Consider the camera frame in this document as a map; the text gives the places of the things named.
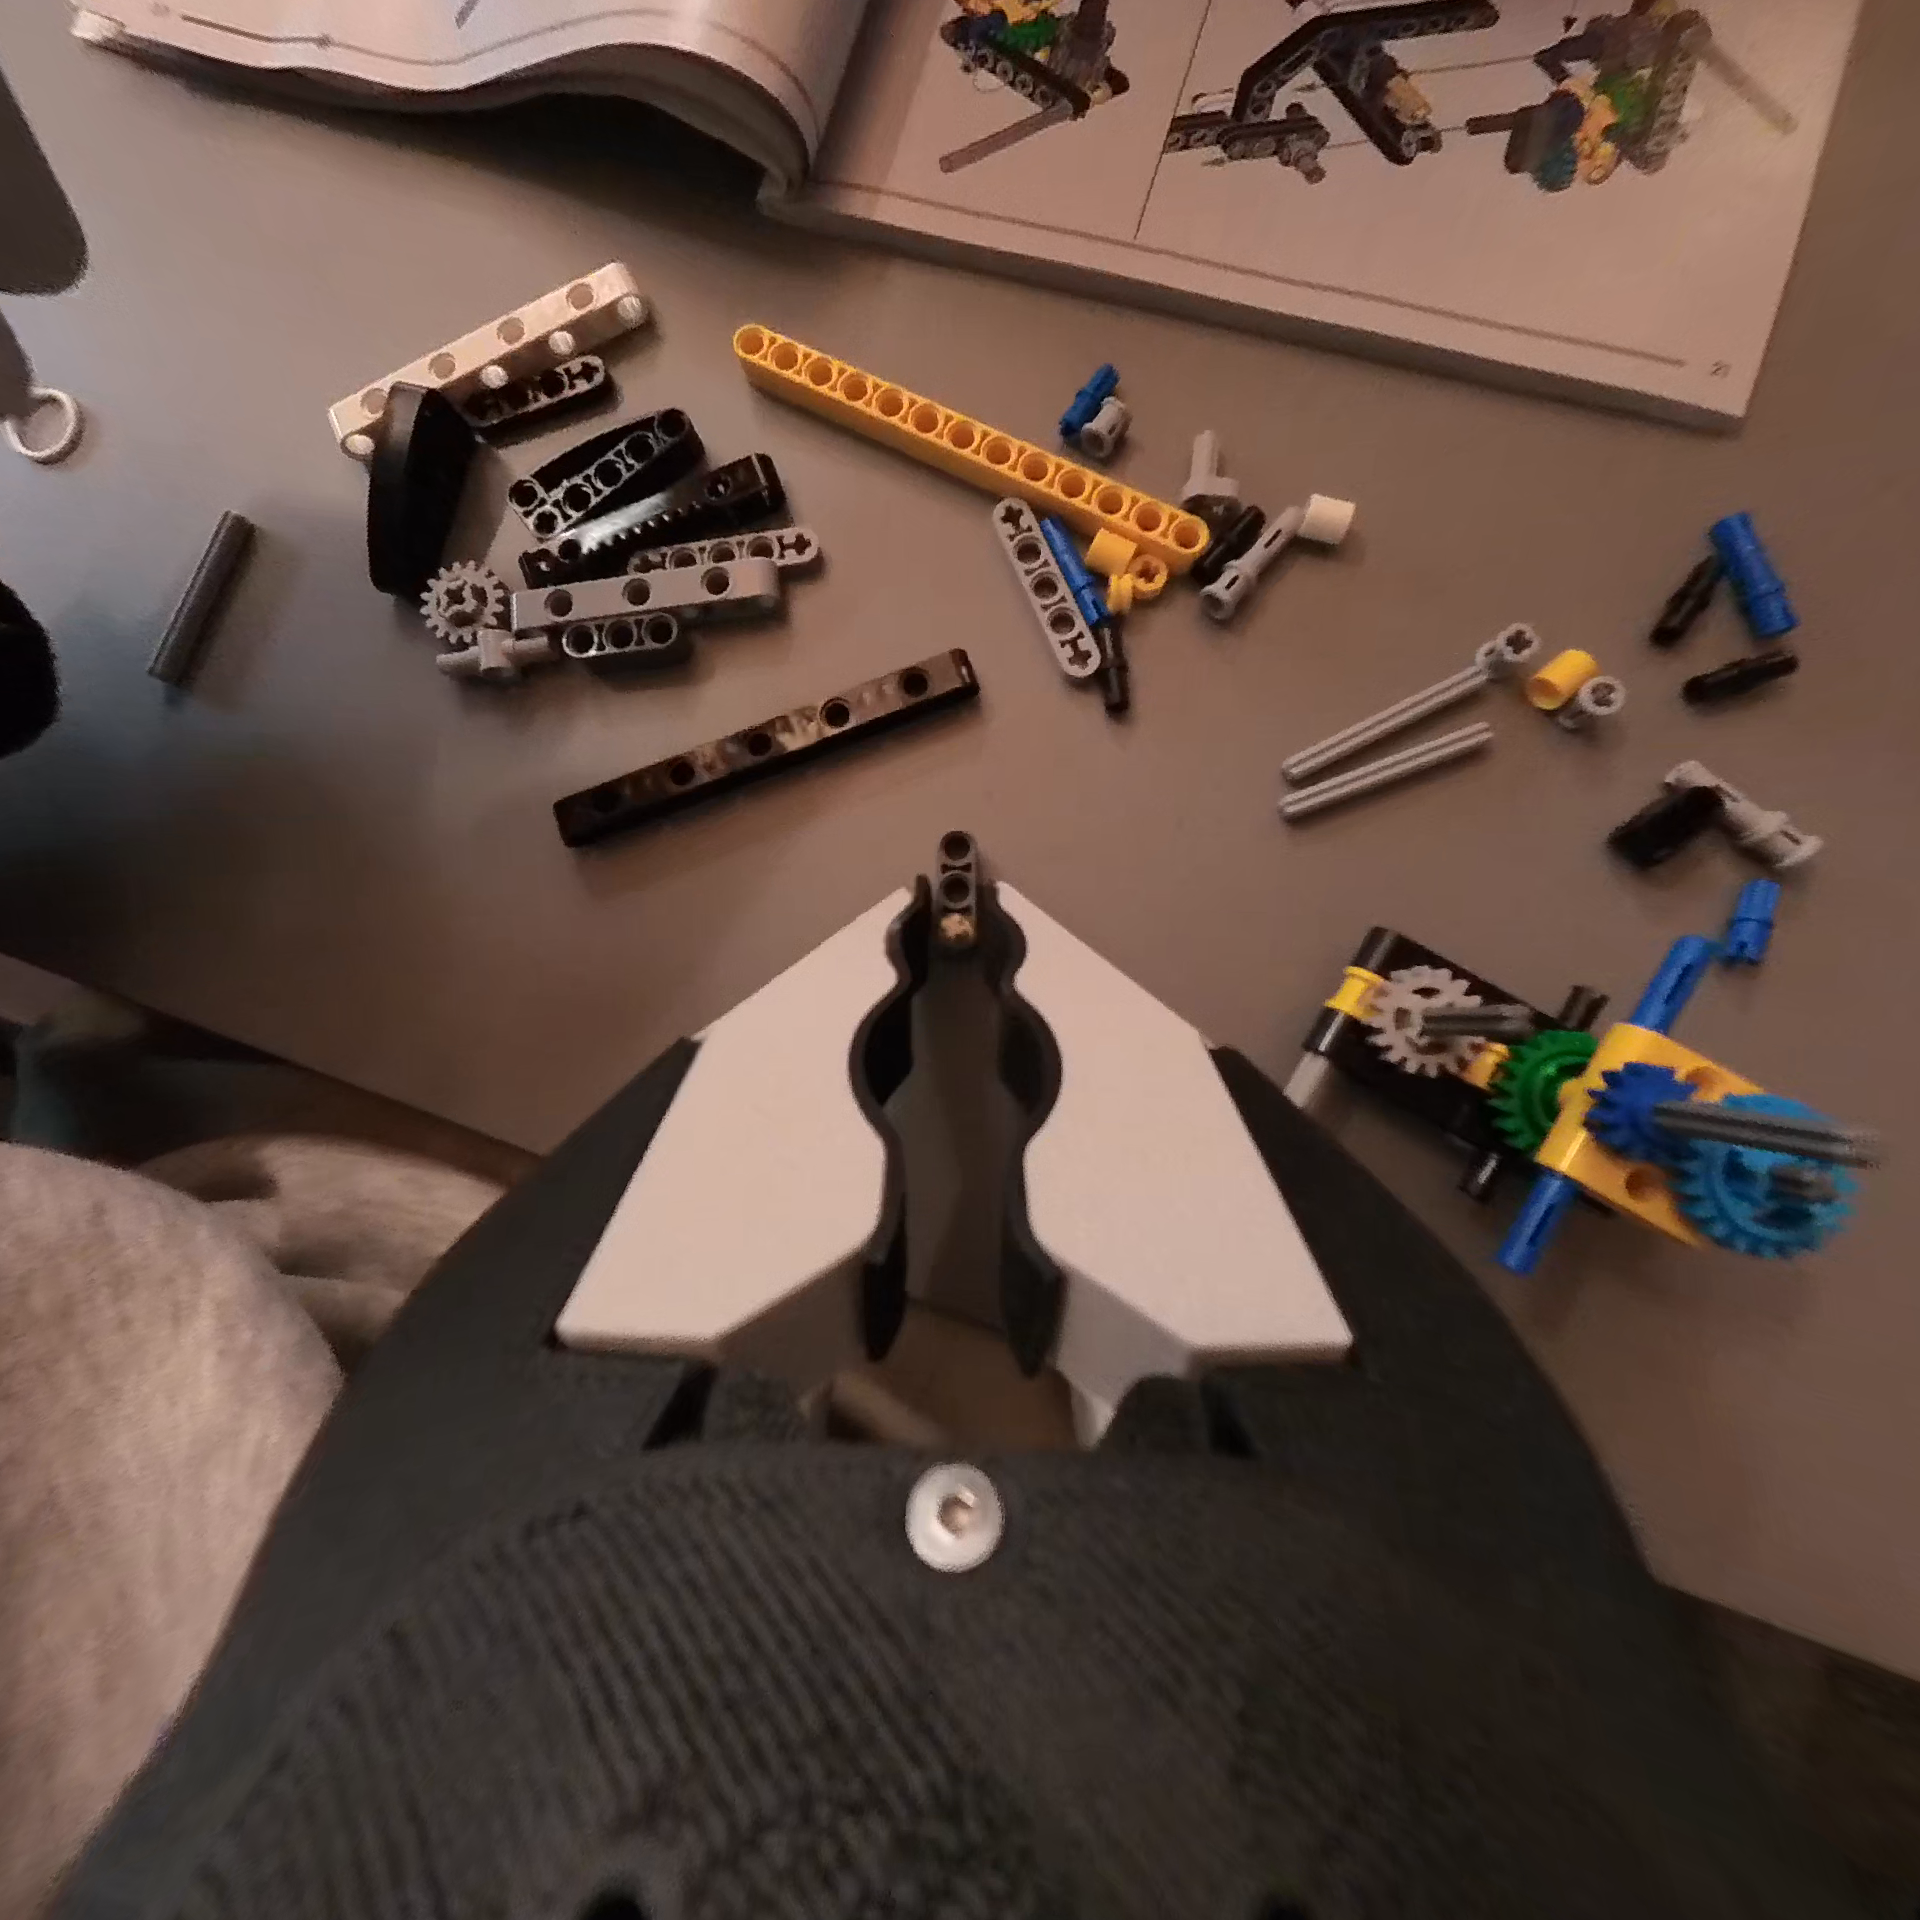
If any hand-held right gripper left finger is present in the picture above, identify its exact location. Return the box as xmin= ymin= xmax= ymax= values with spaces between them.
xmin=551 ymin=885 xmax=923 ymax=1363

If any light grey lego axle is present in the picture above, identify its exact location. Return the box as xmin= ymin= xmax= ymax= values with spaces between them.
xmin=1276 ymin=719 xmax=1499 ymax=824

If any grey lego axle with connector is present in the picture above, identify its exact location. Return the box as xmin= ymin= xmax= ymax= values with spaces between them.
xmin=1279 ymin=625 xmax=1544 ymax=784

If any long yellow lego beam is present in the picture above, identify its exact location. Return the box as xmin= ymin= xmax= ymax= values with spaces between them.
xmin=732 ymin=322 xmax=1215 ymax=572

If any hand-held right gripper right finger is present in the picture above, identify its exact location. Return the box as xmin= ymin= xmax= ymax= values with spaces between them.
xmin=987 ymin=883 xmax=1354 ymax=1446

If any dark grey lego axle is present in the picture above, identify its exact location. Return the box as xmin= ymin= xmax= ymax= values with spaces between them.
xmin=149 ymin=509 xmax=257 ymax=692

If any open lego instruction booklet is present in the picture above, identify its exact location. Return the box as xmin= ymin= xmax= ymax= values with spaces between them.
xmin=68 ymin=0 xmax=1871 ymax=436

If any black curved lego panel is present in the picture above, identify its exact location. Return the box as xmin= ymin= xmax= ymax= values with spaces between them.
xmin=368 ymin=381 xmax=471 ymax=601

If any lego gear assembly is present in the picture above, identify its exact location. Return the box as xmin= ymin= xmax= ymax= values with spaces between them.
xmin=1288 ymin=898 xmax=1889 ymax=1276

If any black lego gear rack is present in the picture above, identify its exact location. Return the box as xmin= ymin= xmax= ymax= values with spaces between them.
xmin=517 ymin=453 xmax=787 ymax=589

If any grey lego gear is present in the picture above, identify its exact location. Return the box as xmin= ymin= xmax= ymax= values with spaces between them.
xmin=420 ymin=557 xmax=508 ymax=643

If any light grey lego pin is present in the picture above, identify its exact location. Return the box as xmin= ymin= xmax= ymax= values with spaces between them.
xmin=1663 ymin=758 xmax=1827 ymax=874

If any grey lego pin white bush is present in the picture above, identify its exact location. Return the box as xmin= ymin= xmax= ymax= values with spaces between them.
xmin=1198 ymin=492 xmax=1362 ymax=625

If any black lego connector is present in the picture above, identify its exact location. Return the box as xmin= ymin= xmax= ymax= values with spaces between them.
xmin=1606 ymin=790 xmax=1728 ymax=873

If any small thin black lego beam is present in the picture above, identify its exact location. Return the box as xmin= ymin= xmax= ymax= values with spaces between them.
xmin=464 ymin=356 xmax=609 ymax=431

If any white lego beam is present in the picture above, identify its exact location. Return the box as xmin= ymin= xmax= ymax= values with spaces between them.
xmin=327 ymin=261 xmax=654 ymax=458

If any thin light grey lego liftarm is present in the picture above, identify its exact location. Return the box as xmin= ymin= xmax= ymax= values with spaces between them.
xmin=991 ymin=498 xmax=1108 ymax=679
xmin=627 ymin=527 xmax=824 ymax=582

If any long black lego beam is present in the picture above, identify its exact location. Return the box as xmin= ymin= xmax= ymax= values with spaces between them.
xmin=551 ymin=648 xmax=985 ymax=851

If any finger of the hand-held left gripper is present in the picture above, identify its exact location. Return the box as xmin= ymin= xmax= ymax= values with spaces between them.
xmin=0 ymin=66 xmax=94 ymax=425
xmin=0 ymin=577 xmax=65 ymax=758

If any black curved lego liftarm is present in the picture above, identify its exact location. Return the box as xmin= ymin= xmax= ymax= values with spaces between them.
xmin=508 ymin=408 xmax=706 ymax=537

